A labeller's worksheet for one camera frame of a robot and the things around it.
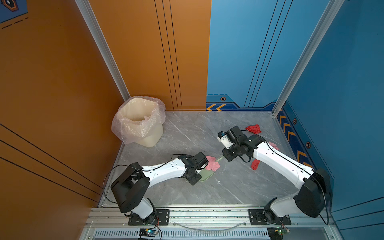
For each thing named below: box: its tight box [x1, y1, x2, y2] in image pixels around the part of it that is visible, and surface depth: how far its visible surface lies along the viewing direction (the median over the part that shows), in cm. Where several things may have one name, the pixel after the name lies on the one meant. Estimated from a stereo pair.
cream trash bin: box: [117, 97, 164, 148], surface depth 86 cm
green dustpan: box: [199, 168, 216, 182], surface depth 89 cm
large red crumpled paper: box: [245, 124, 262, 135], surface depth 110 cm
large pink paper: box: [205, 155, 220, 172], surface depth 92 cm
